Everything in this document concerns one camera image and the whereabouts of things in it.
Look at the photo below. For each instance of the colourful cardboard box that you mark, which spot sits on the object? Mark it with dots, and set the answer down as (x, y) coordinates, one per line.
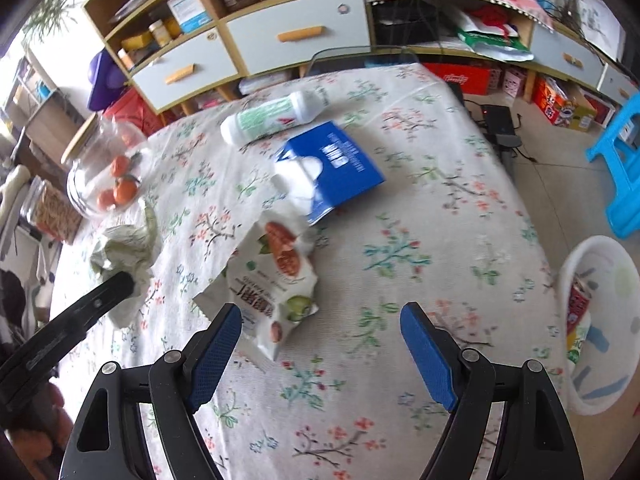
(560, 105)

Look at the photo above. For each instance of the yellow jar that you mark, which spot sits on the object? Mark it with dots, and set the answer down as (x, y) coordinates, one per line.
(161, 32)

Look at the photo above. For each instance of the green white bag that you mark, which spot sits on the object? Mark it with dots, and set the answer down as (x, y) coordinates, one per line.
(495, 47)

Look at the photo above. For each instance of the wooden low cabinet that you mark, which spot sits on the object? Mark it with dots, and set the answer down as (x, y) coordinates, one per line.
(530, 60)

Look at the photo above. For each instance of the dark blue flat box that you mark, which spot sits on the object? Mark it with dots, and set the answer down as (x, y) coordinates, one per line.
(345, 165)

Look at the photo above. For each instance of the white microwave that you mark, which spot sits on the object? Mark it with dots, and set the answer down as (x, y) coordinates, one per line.
(600, 22)

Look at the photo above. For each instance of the red bag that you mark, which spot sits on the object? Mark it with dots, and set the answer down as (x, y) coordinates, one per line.
(135, 110)

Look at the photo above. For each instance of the pink patterned box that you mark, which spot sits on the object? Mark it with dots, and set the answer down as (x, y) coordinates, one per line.
(515, 82)

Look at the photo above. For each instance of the tangerine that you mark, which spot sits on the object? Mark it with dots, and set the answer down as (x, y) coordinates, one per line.
(125, 191)
(120, 166)

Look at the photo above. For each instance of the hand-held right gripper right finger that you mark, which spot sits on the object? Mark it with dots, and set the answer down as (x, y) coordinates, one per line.
(427, 360)

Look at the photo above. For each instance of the snack jar red lid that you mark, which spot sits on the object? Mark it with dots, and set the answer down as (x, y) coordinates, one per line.
(55, 215)

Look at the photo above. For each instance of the white plastic trash bin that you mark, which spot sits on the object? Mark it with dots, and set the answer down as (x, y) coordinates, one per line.
(600, 255)

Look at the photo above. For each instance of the red cardboard box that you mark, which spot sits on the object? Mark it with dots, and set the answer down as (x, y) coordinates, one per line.
(457, 77)

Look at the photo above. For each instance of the black box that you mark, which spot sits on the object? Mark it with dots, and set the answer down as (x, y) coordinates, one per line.
(405, 22)

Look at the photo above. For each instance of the person's left hand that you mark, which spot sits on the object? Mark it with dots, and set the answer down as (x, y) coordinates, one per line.
(55, 420)

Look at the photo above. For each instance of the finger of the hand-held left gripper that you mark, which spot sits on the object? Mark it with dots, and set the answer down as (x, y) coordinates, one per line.
(107, 292)

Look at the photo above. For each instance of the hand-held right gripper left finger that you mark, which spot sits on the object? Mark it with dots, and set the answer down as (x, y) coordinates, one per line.
(210, 360)

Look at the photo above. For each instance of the white peanut snack bag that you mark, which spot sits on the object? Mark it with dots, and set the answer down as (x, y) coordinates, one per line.
(280, 270)

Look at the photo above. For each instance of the black power adapter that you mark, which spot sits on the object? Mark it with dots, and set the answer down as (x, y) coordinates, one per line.
(500, 122)

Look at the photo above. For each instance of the yellow box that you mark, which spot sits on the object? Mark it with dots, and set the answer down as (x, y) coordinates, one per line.
(135, 42)

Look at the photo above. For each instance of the purple plastic toy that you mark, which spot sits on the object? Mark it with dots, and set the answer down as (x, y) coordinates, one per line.
(105, 77)

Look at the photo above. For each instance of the glass jar wooden lid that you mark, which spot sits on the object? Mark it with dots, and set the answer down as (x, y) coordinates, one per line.
(90, 170)

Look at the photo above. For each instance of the narrow grey drawer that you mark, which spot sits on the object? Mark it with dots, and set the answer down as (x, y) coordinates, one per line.
(617, 82)

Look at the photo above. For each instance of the green spider plant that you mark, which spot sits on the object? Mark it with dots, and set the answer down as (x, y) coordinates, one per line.
(50, 15)

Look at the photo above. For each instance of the floral tablecloth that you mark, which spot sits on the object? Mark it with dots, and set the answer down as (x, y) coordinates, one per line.
(400, 210)

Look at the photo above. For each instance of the red cloth item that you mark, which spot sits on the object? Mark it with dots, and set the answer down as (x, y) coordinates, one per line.
(492, 17)

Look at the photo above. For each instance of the white paper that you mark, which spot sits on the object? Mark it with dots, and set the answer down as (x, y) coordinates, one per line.
(125, 245)

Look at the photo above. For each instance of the blue white medicine box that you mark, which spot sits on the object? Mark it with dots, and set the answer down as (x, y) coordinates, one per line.
(190, 10)

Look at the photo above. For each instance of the blue plastic stool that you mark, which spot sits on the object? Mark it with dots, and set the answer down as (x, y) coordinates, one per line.
(625, 200)

